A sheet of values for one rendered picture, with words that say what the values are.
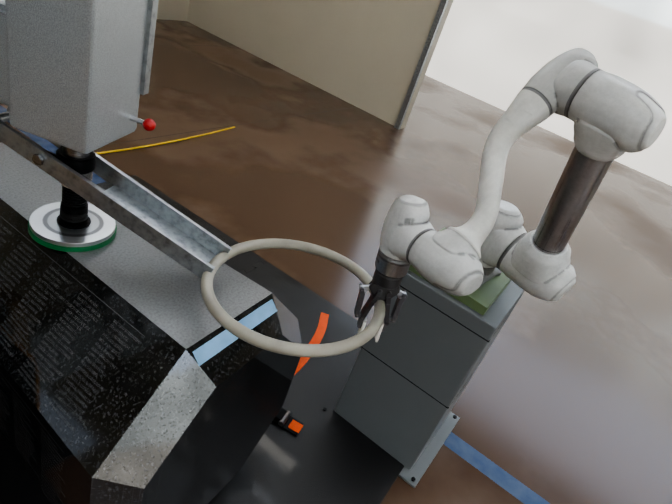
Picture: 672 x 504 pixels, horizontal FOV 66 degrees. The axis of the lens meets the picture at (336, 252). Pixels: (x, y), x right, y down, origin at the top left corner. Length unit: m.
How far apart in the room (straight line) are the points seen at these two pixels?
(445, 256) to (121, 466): 0.86
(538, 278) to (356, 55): 5.14
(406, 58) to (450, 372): 4.77
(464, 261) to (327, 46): 5.79
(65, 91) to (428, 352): 1.39
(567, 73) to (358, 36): 5.25
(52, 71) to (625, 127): 1.27
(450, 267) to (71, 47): 0.92
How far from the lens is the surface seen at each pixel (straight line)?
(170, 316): 1.35
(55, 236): 1.54
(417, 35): 6.22
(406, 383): 2.06
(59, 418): 1.41
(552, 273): 1.74
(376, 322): 1.32
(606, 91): 1.40
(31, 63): 1.35
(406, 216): 1.24
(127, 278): 1.45
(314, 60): 6.92
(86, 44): 1.26
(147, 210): 1.50
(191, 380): 1.30
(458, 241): 1.19
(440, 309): 1.84
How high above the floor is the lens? 1.72
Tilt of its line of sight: 31 degrees down
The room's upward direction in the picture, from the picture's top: 20 degrees clockwise
